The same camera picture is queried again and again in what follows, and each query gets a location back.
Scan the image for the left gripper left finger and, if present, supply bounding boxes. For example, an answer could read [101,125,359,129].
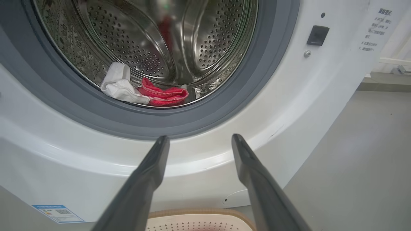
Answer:
[91,135,170,231]

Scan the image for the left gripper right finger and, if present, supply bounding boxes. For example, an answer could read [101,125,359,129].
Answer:
[232,134,312,231]

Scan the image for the red cloth with stitched hem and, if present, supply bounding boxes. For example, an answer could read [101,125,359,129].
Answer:
[137,77,189,107]

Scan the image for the white cloth garment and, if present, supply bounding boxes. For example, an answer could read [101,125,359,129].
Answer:
[101,62,151,105]

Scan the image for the cream perforated laundry basket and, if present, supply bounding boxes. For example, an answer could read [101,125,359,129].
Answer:
[145,208,257,231]

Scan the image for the grey rubber door gasket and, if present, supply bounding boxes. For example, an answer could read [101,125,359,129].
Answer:
[0,0,301,140]

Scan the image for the white front-load washing machine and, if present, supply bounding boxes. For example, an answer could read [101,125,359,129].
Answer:
[0,0,411,223]

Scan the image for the black door latch socket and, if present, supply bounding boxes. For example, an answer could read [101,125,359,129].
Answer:
[307,25,330,46]

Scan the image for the blue energy label sticker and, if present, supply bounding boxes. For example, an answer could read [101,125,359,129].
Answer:
[31,205,85,224]

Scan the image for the perforated steel drum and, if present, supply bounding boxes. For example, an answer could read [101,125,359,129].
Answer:
[32,0,259,108]

